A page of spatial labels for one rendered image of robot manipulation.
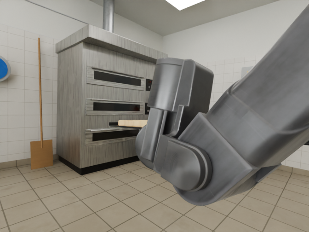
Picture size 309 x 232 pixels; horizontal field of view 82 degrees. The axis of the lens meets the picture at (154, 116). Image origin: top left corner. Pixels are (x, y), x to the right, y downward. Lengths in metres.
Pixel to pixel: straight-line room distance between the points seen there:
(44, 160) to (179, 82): 3.21
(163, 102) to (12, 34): 3.42
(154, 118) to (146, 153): 0.04
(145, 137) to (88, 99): 2.44
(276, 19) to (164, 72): 4.06
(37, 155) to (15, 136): 0.45
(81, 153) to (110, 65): 1.34
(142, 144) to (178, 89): 0.07
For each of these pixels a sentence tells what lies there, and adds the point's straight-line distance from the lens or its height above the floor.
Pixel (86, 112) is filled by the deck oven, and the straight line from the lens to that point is 2.63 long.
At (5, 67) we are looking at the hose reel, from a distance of 3.30.
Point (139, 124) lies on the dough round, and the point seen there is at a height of 0.97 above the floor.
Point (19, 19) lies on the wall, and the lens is 3.65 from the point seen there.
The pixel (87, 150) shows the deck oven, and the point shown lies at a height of 0.36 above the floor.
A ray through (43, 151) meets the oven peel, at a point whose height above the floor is 0.24.
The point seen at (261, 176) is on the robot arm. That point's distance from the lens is 0.19.
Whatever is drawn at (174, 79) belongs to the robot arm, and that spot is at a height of 1.06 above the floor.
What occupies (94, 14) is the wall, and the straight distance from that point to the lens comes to 4.20.
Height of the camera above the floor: 1.03
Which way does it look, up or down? 3 degrees down
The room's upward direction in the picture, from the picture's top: 3 degrees clockwise
